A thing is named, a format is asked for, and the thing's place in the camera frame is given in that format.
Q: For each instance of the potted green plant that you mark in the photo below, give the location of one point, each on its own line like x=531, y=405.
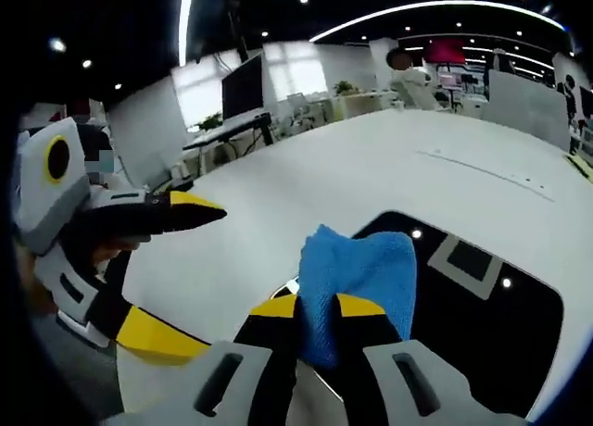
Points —
x=209, y=120
x=345, y=87

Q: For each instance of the blue cleaning cloth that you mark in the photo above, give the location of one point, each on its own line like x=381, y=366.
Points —
x=361, y=268

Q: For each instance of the red wall screen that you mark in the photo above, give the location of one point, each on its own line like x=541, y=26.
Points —
x=445, y=51

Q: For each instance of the person's left hand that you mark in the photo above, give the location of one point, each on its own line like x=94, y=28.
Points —
x=111, y=252

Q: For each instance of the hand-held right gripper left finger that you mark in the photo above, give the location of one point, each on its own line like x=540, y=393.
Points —
x=222, y=389

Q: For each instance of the grey divider panel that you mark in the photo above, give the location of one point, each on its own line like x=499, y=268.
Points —
x=148, y=129

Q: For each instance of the black mirror with white rim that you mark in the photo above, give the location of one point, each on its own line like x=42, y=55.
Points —
x=445, y=338

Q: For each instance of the person's grey clothing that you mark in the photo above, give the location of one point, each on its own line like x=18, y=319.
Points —
x=74, y=379

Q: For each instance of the yellow sheet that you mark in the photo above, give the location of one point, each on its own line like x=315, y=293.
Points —
x=581, y=166

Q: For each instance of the long curved ceiling light strip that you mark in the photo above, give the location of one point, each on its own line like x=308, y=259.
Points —
x=417, y=5

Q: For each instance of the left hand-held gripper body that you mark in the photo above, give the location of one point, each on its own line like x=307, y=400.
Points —
x=46, y=199

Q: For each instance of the white low cabinet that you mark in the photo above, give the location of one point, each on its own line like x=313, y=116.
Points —
x=361, y=106

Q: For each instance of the large computer monitor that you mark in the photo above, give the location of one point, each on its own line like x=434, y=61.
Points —
x=243, y=90

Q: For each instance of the grey desk partition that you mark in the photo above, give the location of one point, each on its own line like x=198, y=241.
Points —
x=523, y=106

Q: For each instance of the desk with black legs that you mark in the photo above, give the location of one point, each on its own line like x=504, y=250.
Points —
x=231, y=130

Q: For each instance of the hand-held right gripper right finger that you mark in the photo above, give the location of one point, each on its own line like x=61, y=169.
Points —
x=431, y=389

